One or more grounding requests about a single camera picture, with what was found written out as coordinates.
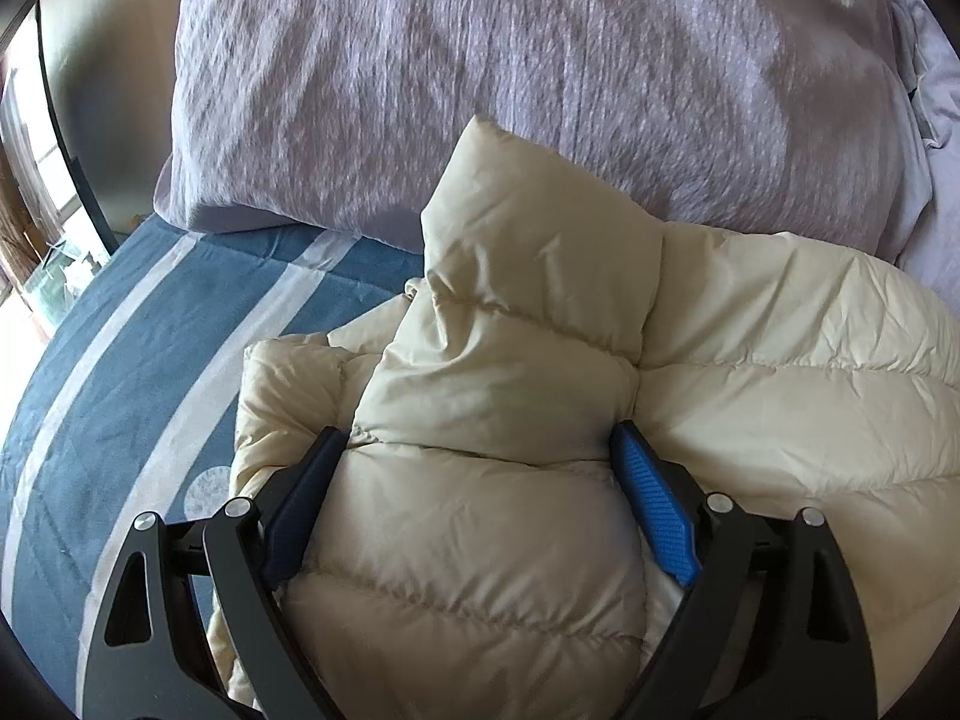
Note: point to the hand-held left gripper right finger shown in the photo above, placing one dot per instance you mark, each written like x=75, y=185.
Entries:
x=652, y=495

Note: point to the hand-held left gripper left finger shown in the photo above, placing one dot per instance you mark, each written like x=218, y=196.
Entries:
x=300, y=510

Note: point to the beige quilted down jacket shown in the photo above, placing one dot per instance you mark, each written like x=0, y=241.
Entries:
x=510, y=390

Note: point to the bed with blue striped sheet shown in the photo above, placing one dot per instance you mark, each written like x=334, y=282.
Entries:
x=112, y=390

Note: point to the black framed window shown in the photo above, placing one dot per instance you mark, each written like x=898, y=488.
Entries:
x=45, y=187

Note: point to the light lilac pillow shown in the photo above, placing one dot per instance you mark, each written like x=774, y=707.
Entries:
x=941, y=165

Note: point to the dark purple pillow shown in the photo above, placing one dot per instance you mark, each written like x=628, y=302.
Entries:
x=450, y=52

